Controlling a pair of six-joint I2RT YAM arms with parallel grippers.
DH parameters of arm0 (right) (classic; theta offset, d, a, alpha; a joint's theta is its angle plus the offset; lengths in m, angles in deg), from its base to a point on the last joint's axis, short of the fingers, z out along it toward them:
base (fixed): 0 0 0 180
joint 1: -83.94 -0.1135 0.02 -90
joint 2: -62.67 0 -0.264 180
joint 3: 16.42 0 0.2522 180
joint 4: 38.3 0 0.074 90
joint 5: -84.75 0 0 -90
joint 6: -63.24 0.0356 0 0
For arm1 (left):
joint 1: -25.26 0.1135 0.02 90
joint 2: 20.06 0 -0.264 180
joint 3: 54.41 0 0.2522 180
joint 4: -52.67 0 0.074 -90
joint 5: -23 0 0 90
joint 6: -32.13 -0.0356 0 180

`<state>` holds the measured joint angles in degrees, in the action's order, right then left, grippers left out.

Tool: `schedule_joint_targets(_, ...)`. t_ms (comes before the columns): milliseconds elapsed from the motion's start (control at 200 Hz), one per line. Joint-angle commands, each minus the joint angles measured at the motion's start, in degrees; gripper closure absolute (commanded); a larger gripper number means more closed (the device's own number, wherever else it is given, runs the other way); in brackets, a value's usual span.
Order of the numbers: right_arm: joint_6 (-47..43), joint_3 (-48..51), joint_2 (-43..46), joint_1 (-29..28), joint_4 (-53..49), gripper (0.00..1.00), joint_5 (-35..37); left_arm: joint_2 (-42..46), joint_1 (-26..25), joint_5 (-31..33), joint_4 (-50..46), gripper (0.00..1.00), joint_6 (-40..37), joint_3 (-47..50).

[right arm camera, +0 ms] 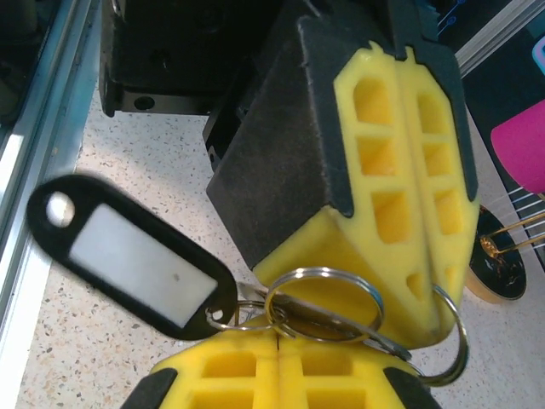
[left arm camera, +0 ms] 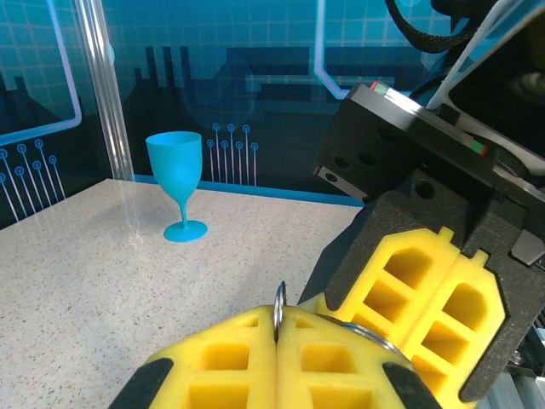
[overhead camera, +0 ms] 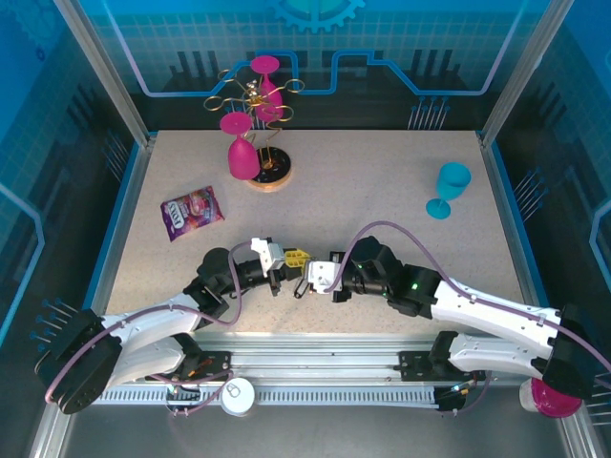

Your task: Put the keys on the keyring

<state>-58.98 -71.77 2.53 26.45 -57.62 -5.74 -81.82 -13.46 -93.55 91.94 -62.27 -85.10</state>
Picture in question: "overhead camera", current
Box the aluminium frame post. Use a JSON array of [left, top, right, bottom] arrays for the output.
[[479, 0, 567, 147], [52, 0, 157, 147]]

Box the pink wine glass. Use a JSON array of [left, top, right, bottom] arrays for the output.
[[250, 55, 284, 123], [219, 112, 262, 181]]

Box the gold wire glass rack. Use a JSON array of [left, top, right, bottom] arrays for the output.
[[203, 68, 306, 195]]

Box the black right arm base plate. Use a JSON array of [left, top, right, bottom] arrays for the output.
[[398, 350, 487, 383]]

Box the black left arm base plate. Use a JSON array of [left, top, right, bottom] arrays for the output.
[[152, 350, 236, 383]]

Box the teal wine glass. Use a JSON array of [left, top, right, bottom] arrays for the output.
[[425, 161, 473, 220]]

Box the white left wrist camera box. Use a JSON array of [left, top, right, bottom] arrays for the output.
[[250, 237, 287, 273]]

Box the purple candy bag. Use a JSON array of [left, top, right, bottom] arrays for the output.
[[160, 185, 225, 243]]

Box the white round cap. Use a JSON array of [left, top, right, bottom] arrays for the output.
[[219, 376, 257, 417]]

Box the pink plastic cup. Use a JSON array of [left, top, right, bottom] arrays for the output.
[[518, 379, 583, 420]]

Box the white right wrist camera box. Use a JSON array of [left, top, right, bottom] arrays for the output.
[[305, 260, 344, 295]]

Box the white slotted cable duct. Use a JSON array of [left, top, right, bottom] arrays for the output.
[[93, 386, 443, 407]]

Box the aluminium side rail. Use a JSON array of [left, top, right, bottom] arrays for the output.
[[78, 135, 157, 347], [476, 133, 559, 347]]

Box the aluminium mounting rail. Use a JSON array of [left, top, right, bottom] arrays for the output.
[[61, 331, 569, 384]]

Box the black electronics mount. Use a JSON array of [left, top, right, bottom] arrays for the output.
[[164, 379, 201, 417], [434, 381, 478, 416]]

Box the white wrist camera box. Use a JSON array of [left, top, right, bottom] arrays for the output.
[[250, 237, 287, 273], [305, 260, 344, 295]]

